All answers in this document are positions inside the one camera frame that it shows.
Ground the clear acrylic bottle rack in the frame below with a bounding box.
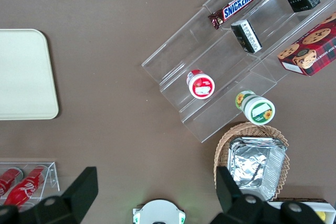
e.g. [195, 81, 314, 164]
[0, 161, 60, 207]

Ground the cream rectangular tray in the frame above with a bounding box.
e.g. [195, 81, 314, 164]
[0, 28, 60, 121]

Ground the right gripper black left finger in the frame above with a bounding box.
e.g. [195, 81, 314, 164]
[18, 166, 99, 224]

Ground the red cola bottle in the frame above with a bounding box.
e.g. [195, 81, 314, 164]
[0, 167, 25, 199]
[4, 165, 50, 207]

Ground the light tan wicker basket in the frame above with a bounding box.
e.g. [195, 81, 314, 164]
[214, 121, 291, 201]

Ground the white snack bin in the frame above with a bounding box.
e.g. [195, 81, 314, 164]
[267, 197, 336, 224]

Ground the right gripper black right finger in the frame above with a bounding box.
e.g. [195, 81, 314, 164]
[209, 165, 326, 224]

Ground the aluminium foil container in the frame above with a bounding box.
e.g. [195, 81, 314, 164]
[227, 136, 287, 201]

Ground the clear acrylic stepped shelf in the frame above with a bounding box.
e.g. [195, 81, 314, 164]
[141, 0, 336, 144]

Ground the Snickers chocolate bar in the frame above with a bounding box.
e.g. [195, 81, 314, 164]
[208, 0, 263, 30]

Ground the red white yogurt cup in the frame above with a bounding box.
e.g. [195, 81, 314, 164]
[186, 69, 216, 100]

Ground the green sunflower yogurt cup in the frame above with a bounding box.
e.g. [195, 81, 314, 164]
[235, 90, 276, 125]

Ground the red plaid cookie box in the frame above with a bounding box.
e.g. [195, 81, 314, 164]
[277, 11, 336, 77]

